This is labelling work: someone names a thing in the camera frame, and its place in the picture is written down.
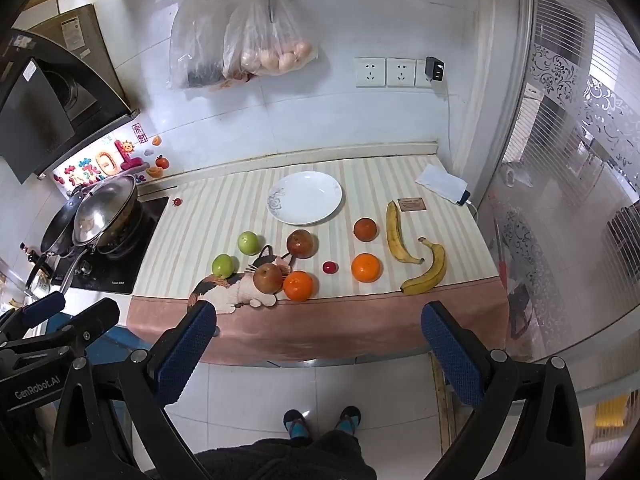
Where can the red apple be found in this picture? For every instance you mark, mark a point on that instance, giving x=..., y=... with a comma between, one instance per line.
x=268, y=277
x=301, y=243

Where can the blue cabinet door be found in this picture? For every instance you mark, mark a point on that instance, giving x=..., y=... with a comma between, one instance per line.
x=120, y=347

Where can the person's dark clothing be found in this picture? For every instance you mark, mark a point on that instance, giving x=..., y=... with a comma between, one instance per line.
x=285, y=460

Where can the dark blue power bank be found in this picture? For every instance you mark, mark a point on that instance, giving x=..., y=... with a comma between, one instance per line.
x=465, y=196

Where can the white folded paper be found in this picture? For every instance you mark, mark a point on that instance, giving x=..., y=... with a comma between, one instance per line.
x=440, y=180

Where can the plastic bag with dark contents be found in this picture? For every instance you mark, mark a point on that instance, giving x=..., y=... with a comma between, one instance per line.
x=197, y=35

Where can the black charger plug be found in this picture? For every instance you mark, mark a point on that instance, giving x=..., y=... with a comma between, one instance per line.
x=436, y=69

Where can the white floral plate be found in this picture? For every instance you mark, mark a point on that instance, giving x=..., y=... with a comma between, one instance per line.
x=310, y=195

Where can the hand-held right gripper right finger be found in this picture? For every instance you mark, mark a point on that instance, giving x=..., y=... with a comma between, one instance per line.
x=452, y=360

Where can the black frying pan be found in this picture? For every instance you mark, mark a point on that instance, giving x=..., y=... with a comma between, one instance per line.
x=57, y=225

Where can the clear plastic bag of eggs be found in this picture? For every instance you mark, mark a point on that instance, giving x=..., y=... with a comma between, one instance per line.
x=270, y=50

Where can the dark reddish orange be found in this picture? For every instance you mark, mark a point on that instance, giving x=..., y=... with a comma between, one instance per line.
x=365, y=229

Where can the white wall outlet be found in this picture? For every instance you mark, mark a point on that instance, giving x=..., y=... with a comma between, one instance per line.
x=421, y=75
x=401, y=72
x=370, y=72

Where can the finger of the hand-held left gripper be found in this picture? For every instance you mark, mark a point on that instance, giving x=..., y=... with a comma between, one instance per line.
x=95, y=321
x=42, y=307

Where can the red cherry tomato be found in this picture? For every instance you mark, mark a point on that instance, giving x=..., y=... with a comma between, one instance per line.
x=329, y=267

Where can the green apple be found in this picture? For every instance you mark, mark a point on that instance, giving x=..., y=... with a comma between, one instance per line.
x=223, y=265
x=248, y=243

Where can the yellow banana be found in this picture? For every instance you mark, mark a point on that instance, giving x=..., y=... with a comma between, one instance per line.
x=435, y=270
x=395, y=235

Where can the person's right foot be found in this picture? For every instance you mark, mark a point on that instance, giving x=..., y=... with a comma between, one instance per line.
x=348, y=419

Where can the colourful wall stickers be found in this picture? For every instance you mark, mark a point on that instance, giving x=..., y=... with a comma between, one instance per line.
x=107, y=162

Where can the black glass stove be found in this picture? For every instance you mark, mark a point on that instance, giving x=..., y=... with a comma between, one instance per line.
x=147, y=225

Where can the steel wok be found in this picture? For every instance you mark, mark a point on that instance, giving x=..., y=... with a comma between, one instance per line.
x=122, y=222

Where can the striped cat print tablecloth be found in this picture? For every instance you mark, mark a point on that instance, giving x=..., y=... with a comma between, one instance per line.
x=350, y=320

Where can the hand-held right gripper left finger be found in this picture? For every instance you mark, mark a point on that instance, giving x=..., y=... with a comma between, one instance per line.
x=185, y=350

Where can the frosted floral glass door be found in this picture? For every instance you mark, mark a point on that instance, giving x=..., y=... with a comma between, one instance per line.
x=565, y=160

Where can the black range hood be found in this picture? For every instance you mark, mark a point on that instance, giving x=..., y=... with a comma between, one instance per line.
x=45, y=110

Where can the bright orange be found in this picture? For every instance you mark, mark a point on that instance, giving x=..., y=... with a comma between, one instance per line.
x=366, y=267
x=298, y=285

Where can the small brown card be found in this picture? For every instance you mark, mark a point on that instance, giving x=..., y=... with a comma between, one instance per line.
x=411, y=204

